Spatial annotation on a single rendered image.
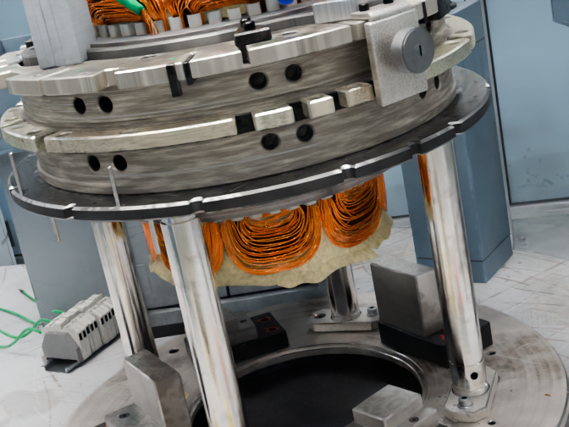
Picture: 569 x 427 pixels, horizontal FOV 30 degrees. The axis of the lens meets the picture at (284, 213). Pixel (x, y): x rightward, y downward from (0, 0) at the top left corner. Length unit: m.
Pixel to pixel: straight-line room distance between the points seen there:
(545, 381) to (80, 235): 0.47
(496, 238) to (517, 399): 0.29
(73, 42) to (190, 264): 0.15
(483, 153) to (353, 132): 0.40
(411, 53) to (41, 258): 0.57
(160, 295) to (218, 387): 0.37
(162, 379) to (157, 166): 0.18
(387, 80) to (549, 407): 0.28
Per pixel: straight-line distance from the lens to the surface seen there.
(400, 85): 0.60
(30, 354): 1.08
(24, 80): 0.63
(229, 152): 0.60
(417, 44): 0.58
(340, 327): 0.91
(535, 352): 0.84
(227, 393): 0.66
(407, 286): 0.82
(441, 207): 0.71
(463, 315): 0.74
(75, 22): 0.65
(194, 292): 0.64
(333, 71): 0.60
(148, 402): 0.76
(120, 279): 0.81
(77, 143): 0.61
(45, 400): 0.97
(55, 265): 1.06
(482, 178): 1.00
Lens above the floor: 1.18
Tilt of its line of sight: 18 degrees down
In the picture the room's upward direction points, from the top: 11 degrees counter-clockwise
